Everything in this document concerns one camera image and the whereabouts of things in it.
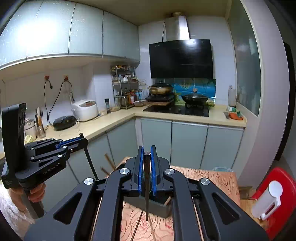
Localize translucent plastic jug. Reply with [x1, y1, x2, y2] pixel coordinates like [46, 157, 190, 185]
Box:
[228, 85, 236, 107]

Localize grey lower cabinets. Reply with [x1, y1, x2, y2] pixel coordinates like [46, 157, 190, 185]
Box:
[0, 117, 245, 211]

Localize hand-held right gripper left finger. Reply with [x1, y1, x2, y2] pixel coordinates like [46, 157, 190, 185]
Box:
[24, 146, 144, 241]

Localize grey cabinets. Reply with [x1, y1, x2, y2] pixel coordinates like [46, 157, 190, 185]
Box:
[0, 117, 245, 211]
[0, 0, 141, 71]

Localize white rice cooker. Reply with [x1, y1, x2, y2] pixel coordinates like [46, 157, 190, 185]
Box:
[72, 100, 99, 122]

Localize person's left forearm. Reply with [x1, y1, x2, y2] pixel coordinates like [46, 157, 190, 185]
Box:
[0, 192, 35, 234]

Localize grey upper cabinets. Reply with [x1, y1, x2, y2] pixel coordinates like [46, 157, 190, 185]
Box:
[0, 0, 141, 71]

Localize black electric griddle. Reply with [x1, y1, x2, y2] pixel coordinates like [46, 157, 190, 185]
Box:
[53, 115, 77, 131]

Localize steel pot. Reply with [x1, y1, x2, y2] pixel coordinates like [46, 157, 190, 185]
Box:
[23, 118, 37, 139]

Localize red plastic stool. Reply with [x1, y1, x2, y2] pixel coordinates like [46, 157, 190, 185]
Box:
[251, 167, 296, 239]

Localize blue landscape backsplash sticker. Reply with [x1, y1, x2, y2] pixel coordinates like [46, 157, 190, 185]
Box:
[172, 77, 216, 108]

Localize dark green utensil holder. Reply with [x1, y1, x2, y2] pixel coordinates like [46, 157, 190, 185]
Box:
[110, 156, 173, 218]

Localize black wok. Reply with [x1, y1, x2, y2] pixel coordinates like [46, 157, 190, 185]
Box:
[181, 91, 209, 105]

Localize person's left hand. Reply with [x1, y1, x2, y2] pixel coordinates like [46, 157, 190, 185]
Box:
[8, 183, 46, 202]

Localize frosted glass window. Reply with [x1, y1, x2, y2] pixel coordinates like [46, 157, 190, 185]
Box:
[228, 0, 262, 117]

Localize orange packet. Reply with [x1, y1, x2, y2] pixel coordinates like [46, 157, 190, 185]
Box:
[228, 108, 244, 120]

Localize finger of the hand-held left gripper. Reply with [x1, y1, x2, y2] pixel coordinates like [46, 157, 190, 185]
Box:
[30, 146, 73, 168]
[24, 136, 89, 156]

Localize metal spice rack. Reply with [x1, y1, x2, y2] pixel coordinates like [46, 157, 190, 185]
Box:
[111, 65, 140, 110]

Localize black range hood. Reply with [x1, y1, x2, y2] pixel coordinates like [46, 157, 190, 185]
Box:
[148, 12, 213, 79]

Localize glass bowl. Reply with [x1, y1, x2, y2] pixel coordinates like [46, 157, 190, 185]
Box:
[110, 97, 121, 112]

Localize clay pot on stove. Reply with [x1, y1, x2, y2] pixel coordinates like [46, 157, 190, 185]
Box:
[148, 80, 174, 95]

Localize utensil jar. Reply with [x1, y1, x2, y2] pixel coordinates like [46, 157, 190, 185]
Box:
[35, 105, 47, 139]

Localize black power cable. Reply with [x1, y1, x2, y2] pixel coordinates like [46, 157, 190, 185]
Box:
[47, 75, 74, 118]
[44, 75, 53, 130]

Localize black gas stove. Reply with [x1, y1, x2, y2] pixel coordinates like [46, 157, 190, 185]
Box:
[143, 103, 210, 117]

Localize black induction cooker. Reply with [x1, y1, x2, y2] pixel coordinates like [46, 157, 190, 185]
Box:
[145, 94, 175, 102]

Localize white plastic container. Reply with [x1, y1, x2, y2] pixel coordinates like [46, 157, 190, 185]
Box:
[251, 180, 283, 220]

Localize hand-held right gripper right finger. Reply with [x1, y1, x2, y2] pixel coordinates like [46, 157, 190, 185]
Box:
[150, 146, 270, 241]

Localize beige countertop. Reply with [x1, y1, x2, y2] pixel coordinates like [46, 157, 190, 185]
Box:
[0, 103, 247, 160]

